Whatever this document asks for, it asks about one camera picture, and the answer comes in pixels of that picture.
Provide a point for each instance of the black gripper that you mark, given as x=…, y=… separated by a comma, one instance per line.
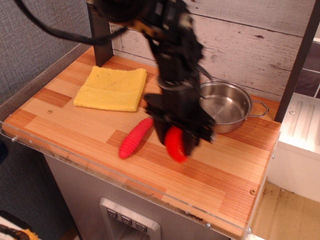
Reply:
x=178, y=105

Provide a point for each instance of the red toy tomato slice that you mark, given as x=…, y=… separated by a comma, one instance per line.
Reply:
x=173, y=142

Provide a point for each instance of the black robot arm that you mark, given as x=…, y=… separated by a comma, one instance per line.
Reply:
x=168, y=27

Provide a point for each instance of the yellow folded towel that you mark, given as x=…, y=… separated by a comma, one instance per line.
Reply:
x=112, y=89

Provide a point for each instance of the clear acrylic counter guard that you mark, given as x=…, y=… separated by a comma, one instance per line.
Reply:
x=208, y=219

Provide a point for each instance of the yellow cloth bottom corner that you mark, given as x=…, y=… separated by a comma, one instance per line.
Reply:
x=25, y=234

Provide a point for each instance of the stainless steel pot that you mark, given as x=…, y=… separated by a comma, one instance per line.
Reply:
x=228, y=104

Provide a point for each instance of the silver button panel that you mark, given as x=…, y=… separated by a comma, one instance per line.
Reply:
x=123, y=223

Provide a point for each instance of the grey toy cabinet front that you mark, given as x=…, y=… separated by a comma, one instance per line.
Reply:
x=82, y=192

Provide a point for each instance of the red handled fork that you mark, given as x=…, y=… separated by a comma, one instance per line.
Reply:
x=133, y=139

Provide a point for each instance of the dark vertical post right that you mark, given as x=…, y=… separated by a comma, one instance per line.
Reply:
x=301, y=57

